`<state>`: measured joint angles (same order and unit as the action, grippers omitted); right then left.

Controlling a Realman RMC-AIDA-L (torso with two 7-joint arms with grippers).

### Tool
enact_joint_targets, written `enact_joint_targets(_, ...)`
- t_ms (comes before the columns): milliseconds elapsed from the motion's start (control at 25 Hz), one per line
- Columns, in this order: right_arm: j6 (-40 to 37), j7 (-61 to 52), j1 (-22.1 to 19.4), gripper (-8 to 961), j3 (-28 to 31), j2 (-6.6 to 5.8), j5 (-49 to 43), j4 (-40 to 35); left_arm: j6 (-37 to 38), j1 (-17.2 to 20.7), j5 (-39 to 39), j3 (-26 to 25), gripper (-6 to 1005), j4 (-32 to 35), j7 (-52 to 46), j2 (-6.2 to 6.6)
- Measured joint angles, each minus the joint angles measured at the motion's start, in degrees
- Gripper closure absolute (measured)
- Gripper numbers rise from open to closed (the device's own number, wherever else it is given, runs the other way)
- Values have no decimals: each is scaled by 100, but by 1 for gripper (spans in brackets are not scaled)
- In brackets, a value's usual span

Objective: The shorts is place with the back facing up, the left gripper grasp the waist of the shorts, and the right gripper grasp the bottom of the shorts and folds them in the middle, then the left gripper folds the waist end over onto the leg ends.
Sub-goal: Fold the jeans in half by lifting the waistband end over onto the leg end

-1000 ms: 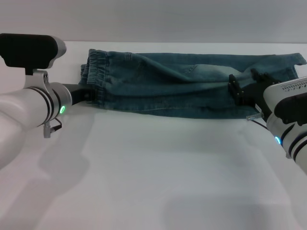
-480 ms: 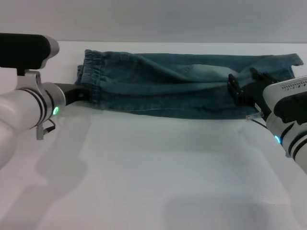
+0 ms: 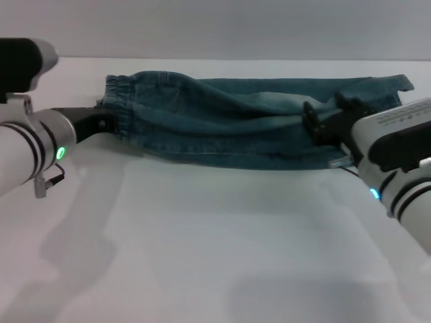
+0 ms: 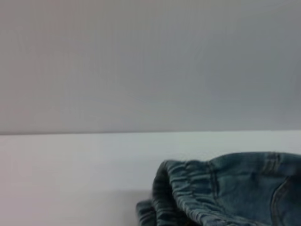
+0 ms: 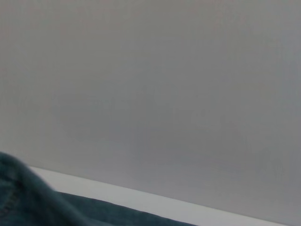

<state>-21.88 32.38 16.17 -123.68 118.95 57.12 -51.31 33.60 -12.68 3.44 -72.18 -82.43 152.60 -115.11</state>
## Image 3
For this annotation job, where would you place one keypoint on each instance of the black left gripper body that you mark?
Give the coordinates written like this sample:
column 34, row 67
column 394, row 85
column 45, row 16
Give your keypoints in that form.
column 84, row 122

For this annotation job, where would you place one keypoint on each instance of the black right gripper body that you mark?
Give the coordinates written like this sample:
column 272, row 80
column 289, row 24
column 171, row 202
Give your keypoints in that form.
column 340, row 129

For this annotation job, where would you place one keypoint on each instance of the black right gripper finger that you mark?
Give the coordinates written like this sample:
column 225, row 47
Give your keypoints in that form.
column 347, row 101
column 312, row 122

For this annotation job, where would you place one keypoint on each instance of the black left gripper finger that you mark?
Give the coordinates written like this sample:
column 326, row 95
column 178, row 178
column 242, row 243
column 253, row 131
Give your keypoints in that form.
column 112, row 122

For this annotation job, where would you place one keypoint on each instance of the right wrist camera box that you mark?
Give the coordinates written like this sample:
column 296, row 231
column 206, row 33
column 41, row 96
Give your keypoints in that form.
column 394, row 134

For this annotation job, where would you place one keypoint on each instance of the blue denim shorts with embroidery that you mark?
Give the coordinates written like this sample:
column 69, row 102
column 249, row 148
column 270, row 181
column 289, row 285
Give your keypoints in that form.
column 219, row 124

